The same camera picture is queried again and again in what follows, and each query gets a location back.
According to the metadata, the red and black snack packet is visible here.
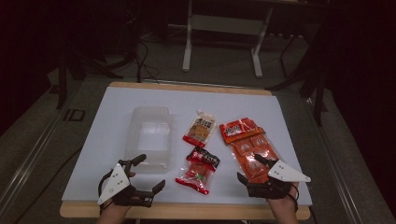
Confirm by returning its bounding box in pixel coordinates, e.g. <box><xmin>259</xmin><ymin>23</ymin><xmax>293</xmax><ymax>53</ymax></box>
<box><xmin>175</xmin><ymin>146</ymin><xmax>220</xmax><ymax>196</ymax></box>

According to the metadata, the white table mat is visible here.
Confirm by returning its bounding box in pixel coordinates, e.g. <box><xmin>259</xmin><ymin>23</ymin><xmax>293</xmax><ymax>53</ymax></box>
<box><xmin>61</xmin><ymin>86</ymin><xmax>313</xmax><ymax>206</ymax></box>

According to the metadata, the aluminium rail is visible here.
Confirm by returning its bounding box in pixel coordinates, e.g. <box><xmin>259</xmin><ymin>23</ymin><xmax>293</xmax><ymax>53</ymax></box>
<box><xmin>303</xmin><ymin>97</ymin><xmax>363</xmax><ymax>224</ymax></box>
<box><xmin>0</xmin><ymin>105</ymin><xmax>64</xmax><ymax>207</ymax></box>

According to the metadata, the bundle of black floor cables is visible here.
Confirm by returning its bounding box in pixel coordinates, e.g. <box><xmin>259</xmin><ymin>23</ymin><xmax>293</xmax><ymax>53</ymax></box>
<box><xmin>133</xmin><ymin>39</ymin><xmax>161</xmax><ymax>84</ymax></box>

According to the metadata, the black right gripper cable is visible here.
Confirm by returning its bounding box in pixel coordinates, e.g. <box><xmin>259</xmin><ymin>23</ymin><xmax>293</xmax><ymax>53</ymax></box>
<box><xmin>288</xmin><ymin>183</ymin><xmax>301</xmax><ymax>213</ymax></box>

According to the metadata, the white metal stand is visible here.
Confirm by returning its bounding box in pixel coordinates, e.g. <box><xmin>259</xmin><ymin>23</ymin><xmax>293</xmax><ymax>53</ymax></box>
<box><xmin>181</xmin><ymin>0</ymin><xmax>275</xmax><ymax>78</ymax></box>

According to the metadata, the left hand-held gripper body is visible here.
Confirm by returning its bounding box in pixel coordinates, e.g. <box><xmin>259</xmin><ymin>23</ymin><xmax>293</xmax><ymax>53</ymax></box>
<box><xmin>97</xmin><ymin>163</ymin><xmax>154</xmax><ymax>208</ymax></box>

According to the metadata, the orange snack packet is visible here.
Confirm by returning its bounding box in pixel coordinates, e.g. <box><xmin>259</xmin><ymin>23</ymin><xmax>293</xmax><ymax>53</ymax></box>
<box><xmin>219</xmin><ymin>117</ymin><xmax>279</xmax><ymax>185</ymax></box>

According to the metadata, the person's right hand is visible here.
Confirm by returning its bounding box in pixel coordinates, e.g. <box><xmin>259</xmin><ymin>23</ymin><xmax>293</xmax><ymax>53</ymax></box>
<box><xmin>267</xmin><ymin>182</ymin><xmax>301</xmax><ymax>217</ymax></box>

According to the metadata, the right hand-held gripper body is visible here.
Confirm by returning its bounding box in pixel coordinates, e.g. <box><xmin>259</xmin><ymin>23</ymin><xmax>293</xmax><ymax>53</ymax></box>
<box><xmin>246</xmin><ymin>159</ymin><xmax>312</xmax><ymax>200</ymax></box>

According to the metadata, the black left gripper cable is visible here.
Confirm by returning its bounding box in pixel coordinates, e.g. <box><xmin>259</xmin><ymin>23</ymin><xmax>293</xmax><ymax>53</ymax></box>
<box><xmin>97</xmin><ymin>169</ymin><xmax>115</xmax><ymax>201</ymax></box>

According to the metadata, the person's left hand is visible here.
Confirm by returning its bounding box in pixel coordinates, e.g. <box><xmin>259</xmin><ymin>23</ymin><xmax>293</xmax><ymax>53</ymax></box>
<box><xmin>100</xmin><ymin>203</ymin><xmax>134</xmax><ymax>218</ymax></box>

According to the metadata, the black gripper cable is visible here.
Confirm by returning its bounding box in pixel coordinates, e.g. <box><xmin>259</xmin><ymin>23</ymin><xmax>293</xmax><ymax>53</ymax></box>
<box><xmin>97</xmin><ymin>169</ymin><xmax>115</xmax><ymax>201</ymax></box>
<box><xmin>288</xmin><ymin>183</ymin><xmax>301</xmax><ymax>213</ymax></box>

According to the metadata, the beige snack packet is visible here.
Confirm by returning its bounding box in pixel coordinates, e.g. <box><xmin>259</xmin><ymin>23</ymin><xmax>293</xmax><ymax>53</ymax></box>
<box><xmin>182</xmin><ymin>109</ymin><xmax>218</xmax><ymax>148</ymax></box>

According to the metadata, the clear plastic container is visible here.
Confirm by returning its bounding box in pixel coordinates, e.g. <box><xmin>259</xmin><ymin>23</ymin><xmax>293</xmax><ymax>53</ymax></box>
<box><xmin>123</xmin><ymin>105</ymin><xmax>174</xmax><ymax>175</ymax></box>

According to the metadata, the black metal stand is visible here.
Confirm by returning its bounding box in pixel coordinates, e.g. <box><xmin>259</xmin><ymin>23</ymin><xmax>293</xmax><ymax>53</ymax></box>
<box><xmin>265</xmin><ymin>31</ymin><xmax>329</xmax><ymax>127</ymax></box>
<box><xmin>55</xmin><ymin>43</ymin><xmax>124</xmax><ymax>110</ymax></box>

